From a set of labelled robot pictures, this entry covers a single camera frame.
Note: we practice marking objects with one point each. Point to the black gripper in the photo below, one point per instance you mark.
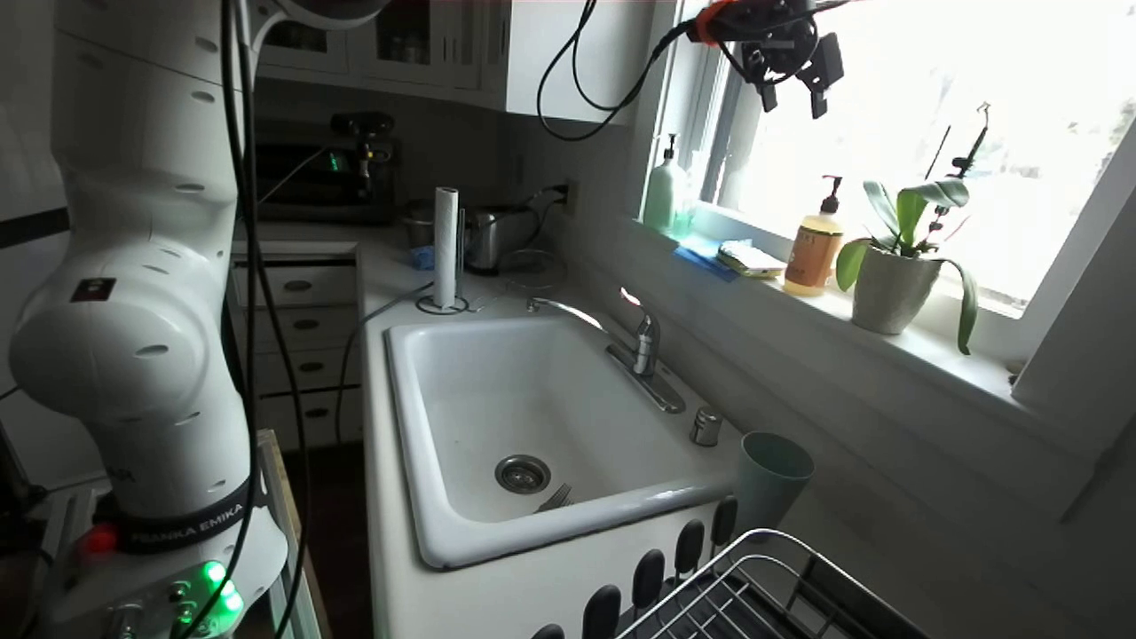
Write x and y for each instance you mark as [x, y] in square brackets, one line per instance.
[773, 39]

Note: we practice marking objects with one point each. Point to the orange soap pump bottle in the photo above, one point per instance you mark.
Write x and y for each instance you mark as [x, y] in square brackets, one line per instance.
[813, 247]

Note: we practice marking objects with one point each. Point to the small clear teal bottle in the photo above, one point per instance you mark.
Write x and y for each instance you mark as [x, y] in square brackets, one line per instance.
[684, 221]

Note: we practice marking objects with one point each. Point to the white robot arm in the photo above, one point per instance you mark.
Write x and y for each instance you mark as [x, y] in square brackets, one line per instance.
[149, 134]

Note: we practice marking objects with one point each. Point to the robot base stand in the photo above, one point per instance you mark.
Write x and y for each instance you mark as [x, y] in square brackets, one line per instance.
[244, 582]

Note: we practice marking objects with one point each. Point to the green soap pump bottle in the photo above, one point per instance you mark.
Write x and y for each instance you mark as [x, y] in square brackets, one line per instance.
[662, 193]

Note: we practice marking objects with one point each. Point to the blue cloth on sill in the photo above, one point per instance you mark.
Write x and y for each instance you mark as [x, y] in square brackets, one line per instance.
[704, 255]

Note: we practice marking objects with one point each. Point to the orchid in white pot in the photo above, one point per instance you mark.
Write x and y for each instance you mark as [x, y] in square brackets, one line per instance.
[890, 278]

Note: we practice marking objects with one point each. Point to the chrome sink faucet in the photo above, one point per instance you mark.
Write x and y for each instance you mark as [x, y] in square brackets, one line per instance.
[642, 357]

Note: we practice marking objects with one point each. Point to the steel kettle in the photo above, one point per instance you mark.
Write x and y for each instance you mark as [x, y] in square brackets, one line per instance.
[490, 237]

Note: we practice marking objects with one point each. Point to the chrome sink sprayer knob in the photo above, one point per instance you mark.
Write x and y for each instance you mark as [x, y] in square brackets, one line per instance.
[704, 426]

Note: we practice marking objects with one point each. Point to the teal plastic cup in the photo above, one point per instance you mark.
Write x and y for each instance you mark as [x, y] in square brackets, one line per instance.
[773, 473]

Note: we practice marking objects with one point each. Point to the black coffee machine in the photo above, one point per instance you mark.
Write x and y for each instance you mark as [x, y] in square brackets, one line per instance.
[345, 175]

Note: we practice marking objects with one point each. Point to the white porcelain sink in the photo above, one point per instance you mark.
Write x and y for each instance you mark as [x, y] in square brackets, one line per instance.
[517, 470]

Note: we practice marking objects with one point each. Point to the dish drying rack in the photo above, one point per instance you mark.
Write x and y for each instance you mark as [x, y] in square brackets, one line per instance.
[768, 582]

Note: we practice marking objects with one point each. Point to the white drawer cabinet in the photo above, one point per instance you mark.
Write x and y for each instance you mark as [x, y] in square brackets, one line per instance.
[292, 328]

